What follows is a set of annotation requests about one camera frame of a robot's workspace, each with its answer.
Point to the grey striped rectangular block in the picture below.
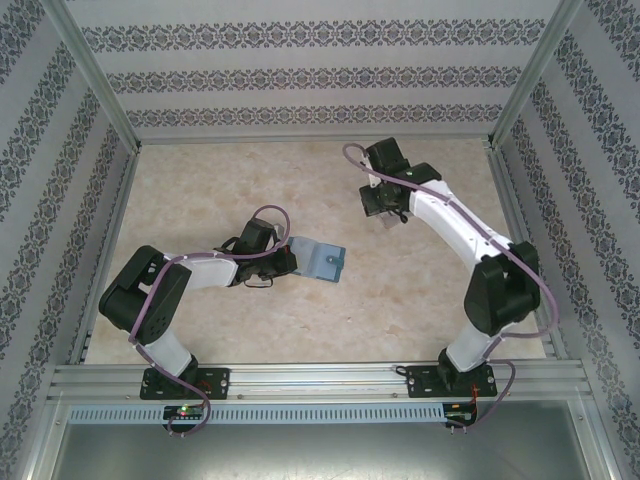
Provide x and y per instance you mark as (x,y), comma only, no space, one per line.
(390,222)

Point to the blue card holder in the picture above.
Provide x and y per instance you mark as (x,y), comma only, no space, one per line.
(320,260)

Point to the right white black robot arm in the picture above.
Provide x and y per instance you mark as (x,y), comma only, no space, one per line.
(450,220)

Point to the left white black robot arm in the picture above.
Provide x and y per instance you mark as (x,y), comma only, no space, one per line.
(210,272)

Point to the grey metal sheet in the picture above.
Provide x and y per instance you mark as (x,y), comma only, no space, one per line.
(320,455)

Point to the aluminium mounting rail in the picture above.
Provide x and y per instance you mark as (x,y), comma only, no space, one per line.
(310,380)

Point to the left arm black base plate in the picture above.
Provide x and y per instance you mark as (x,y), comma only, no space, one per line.
(220,382)

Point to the aluminium side rail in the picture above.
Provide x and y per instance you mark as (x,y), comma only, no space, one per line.
(107,240)
(520,200)

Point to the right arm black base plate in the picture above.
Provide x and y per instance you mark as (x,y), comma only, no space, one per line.
(420,382)

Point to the aluminium frame post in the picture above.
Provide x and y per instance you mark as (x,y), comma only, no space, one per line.
(90,75)
(537,75)

